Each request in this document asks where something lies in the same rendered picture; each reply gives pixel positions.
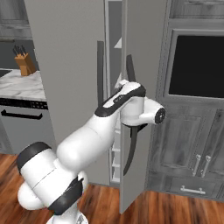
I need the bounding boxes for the wide grey fridge door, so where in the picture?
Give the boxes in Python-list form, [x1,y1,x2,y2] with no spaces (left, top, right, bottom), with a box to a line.
[24,0,111,186]

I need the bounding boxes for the narrow grey fridge door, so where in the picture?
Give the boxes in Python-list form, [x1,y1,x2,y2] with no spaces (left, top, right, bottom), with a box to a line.
[119,0,169,215]

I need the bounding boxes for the fridge interior with white shelves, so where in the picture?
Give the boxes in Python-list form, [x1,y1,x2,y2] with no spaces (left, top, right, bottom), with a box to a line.
[104,0,123,187]

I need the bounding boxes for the grey wood cupboard door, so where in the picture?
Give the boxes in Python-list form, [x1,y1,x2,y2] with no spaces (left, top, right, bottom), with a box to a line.
[204,108,224,179]
[151,105,216,177]

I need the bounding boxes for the grey dishwasher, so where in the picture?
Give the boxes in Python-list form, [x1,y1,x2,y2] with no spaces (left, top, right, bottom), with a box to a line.
[0,97,57,156]

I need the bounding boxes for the grey wood drawer front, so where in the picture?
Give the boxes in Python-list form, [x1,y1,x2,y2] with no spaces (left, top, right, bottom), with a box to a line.
[164,174,224,200]

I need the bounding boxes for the built-in oven with black window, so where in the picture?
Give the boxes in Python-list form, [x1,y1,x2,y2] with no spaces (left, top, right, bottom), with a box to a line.
[163,27,224,102]

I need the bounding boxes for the wooden knife block with knives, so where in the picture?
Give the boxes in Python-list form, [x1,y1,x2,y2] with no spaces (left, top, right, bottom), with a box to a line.
[11,44,37,77]

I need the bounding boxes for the grey wood cupboard above oven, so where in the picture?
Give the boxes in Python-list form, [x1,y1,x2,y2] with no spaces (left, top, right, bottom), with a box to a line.
[169,0,224,20]

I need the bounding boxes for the straight dark door handle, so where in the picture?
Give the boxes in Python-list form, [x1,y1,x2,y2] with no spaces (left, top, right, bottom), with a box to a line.
[96,40,105,108]

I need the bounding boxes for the curved dark door handle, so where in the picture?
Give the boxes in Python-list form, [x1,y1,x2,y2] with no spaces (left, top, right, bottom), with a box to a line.
[122,53,142,177]

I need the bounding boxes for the black dishwasher handle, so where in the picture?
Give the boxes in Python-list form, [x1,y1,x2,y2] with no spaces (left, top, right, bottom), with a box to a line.
[0,108,44,121]

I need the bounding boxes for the silver cupboard door handle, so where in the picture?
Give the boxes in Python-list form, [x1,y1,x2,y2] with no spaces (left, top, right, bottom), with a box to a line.
[192,154,202,178]
[200,155,212,179]

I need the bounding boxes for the silver drawer handle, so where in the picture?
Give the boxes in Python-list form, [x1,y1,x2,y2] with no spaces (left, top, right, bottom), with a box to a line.
[179,185,207,196]

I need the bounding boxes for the grey wall cupboard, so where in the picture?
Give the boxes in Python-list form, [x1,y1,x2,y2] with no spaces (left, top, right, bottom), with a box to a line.
[0,0,33,40]

